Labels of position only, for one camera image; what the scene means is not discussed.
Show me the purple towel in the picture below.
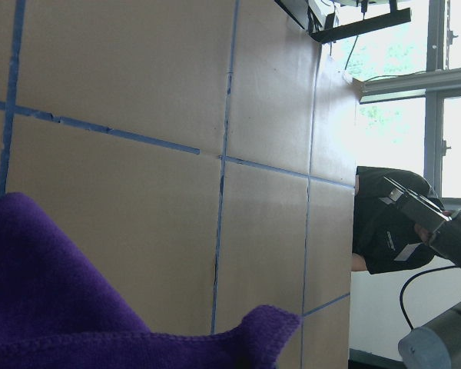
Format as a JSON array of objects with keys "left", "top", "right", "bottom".
[{"left": 0, "top": 193, "right": 301, "bottom": 368}]

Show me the black braided cable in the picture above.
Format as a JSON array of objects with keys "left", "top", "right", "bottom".
[{"left": 399, "top": 264, "right": 461, "bottom": 331}]

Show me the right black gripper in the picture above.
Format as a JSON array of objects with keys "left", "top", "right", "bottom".
[{"left": 383, "top": 177, "right": 452, "bottom": 238}]

